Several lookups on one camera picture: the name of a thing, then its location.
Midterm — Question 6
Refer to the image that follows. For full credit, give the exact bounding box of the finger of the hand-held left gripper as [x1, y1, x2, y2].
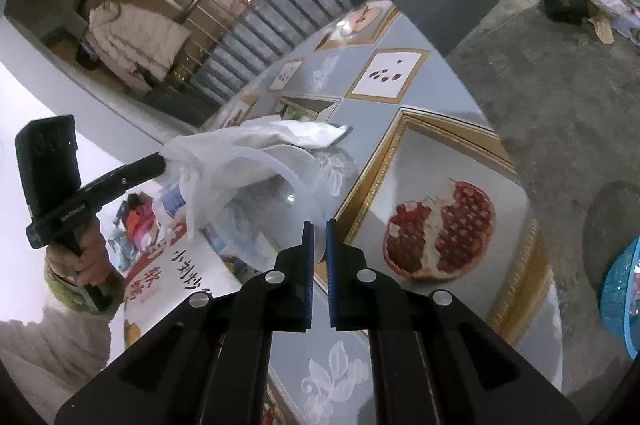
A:
[86, 153, 167, 206]

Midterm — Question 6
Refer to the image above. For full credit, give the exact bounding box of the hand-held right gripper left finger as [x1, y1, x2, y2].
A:
[54, 221, 316, 425]

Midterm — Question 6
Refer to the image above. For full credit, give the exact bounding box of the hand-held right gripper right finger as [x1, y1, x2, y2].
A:
[325, 218, 582, 425]

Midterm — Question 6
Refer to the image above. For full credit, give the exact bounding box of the white plastic bag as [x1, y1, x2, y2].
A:
[157, 115, 357, 267]

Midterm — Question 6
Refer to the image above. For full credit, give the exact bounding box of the blue plastic basket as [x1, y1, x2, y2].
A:
[599, 235, 640, 361]

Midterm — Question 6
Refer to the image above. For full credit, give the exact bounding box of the person's left forearm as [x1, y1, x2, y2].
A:
[0, 255, 126, 411]

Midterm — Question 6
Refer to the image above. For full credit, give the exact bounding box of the person's left hand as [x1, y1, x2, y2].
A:
[46, 219, 124, 292]

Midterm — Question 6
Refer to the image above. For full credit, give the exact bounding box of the pile of colourful clutter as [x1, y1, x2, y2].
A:
[106, 191, 168, 267]

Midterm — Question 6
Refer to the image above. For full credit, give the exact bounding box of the white red printed paper bag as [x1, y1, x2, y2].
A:
[120, 230, 247, 348]

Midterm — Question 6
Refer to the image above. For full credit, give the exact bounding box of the beige padded jacket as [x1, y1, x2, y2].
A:
[87, 0, 194, 92]

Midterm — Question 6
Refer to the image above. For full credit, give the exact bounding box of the dark cardboard box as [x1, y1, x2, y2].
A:
[541, 0, 602, 24]

